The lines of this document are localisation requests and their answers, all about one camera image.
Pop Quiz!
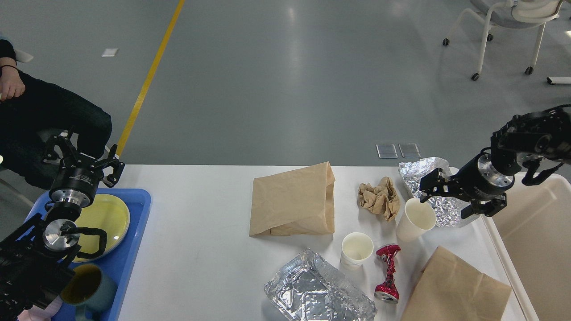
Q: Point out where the blue plastic tray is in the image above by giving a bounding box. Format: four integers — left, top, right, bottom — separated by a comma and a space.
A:
25, 188, 152, 321

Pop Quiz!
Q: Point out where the crumpled brown paper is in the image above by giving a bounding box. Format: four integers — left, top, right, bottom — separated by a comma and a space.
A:
358, 176, 401, 222

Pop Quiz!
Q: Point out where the yellow floor tape line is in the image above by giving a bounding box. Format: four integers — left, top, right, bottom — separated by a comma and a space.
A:
116, 0, 186, 156

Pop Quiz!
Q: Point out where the teal mug yellow inside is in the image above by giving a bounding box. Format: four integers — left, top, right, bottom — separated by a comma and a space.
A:
60, 263, 118, 321

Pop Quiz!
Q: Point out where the white chair leg right edge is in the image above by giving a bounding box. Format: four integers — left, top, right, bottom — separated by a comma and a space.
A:
546, 76, 571, 85

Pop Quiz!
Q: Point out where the tall white paper cup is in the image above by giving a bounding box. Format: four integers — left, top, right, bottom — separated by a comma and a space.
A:
396, 198, 437, 242

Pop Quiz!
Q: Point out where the yellow plastic plate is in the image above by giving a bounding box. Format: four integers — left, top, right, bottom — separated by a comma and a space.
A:
75, 194, 130, 258

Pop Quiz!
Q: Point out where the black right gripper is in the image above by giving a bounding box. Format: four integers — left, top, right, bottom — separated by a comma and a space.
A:
419, 153, 516, 219

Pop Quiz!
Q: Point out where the person's left hand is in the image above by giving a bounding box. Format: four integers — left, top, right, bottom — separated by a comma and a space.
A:
0, 65, 26, 101

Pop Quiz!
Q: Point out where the floor socket plate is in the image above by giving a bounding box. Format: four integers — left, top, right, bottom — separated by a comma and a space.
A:
376, 144, 398, 159
398, 143, 421, 158

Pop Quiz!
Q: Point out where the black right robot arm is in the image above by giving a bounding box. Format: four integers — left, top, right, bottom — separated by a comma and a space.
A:
419, 104, 571, 219

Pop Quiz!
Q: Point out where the foil tray front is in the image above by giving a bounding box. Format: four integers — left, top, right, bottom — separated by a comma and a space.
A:
264, 248, 377, 321

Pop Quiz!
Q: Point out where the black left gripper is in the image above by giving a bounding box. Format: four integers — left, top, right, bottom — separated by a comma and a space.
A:
41, 131, 126, 208

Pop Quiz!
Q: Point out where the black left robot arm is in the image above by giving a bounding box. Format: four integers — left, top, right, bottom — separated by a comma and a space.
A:
0, 132, 125, 321

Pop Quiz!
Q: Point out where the beige plastic bin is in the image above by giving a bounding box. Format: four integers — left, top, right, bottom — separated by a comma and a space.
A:
483, 173, 571, 321

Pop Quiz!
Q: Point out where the white office chair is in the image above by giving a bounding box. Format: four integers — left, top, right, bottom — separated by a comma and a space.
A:
442, 0, 563, 81

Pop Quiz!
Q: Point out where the crumpled foil sheet right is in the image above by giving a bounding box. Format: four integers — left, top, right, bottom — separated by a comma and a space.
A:
398, 157, 478, 228

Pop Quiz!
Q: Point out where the brown paper bag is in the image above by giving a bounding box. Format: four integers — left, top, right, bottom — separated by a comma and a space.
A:
401, 246, 513, 321
249, 162, 336, 236

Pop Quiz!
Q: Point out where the person in black clothes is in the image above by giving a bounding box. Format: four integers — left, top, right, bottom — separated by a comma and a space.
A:
0, 37, 112, 190

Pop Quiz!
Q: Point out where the pink mug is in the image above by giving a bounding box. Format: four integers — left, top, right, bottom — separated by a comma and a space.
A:
17, 296, 63, 321

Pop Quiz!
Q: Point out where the crushed red can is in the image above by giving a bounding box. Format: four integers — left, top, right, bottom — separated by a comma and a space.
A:
374, 243, 401, 304

